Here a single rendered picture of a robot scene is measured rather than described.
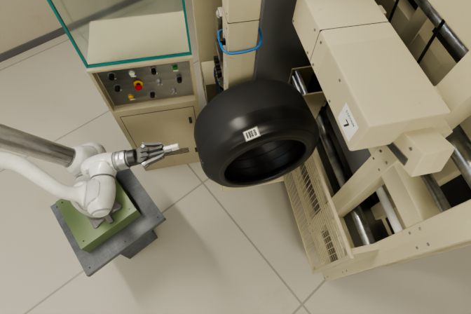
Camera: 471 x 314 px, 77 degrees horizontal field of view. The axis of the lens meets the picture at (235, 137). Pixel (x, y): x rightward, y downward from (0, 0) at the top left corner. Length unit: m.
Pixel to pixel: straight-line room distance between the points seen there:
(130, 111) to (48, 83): 1.82
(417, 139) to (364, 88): 0.20
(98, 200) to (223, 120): 0.61
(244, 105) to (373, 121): 0.54
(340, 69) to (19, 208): 2.71
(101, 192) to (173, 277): 1.27
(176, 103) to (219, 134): 0.79
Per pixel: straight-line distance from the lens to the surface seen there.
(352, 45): 1.04
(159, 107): 1.97
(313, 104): 1.74
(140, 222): 1.91
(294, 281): 2.49
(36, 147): 1.67
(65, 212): 1.98
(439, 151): 0.96
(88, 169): 1.46
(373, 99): 0.91
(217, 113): 1.25
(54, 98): 3.54
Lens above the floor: 2.43
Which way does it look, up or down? 60 degrees down
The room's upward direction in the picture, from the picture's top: 3 degrees clockwise
